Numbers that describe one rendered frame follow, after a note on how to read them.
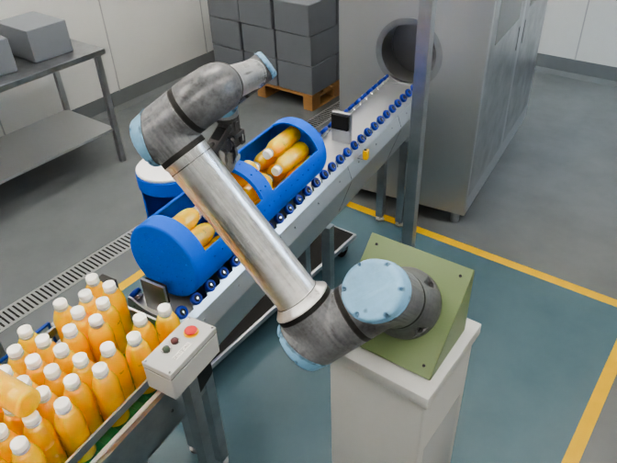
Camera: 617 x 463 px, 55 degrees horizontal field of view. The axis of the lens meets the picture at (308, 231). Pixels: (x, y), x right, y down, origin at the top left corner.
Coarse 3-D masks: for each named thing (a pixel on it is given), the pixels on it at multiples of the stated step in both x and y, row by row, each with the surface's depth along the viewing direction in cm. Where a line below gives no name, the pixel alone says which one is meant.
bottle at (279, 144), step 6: (282, 132) 244; (288, 132) 244; (294, 132) 246; (276, 138) 240; (282, 138) 241; (288, 138) 243; (294, 138) 245; (270, 144) 238; (276, 144) 238; (282, 144) 239; (288, 144) 242; (270, 150) 237; (276, 150) 237; (282, 150) 239; (276, 156) 240
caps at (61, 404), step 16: (48, 336) 167; (16, 352) 163; (64, 352) 163; (80, 352) 162; (0, 368) 158; (48, 368) 157; (96, 368) 157; (64, 384) 153; (64, 400) 149; (32, 416) 145; (0, 432) 142; (16, 448) 138
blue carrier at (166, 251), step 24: (288, 120) 245; (264, 144) 257; (312, 144) 249; (240, 168) 215; (312, 168) 241; (264, 192) 216; (288, 192) 229; (168, 216) 213; (264, 216) 218; (144, 240) 194; (168, 240) 187; (192, 240) 188; (144, 264) 201; (168, 264) 194; (192, 264) 187; (216, 264) 198; (168, 288) 202; (192, 288) 195
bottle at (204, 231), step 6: (204, 222) 203; (198, 228) 199; (204, 228) 199; (210, 228) 201; (198, 234) 197; (204, 234) 198; (210, 234) 200; (198, 240) 196; (204, 240) 198; (210, 240) 201; (204, 246) 200
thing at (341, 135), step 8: (336, 112) 285; (344, 112) 284; (336, 120) 285; (344, 120) 283; (352, 120) 285; (336, 128) 288; (344, 128) 285; (352, 128) 288; (336, 136) 292; (344, 136) 290
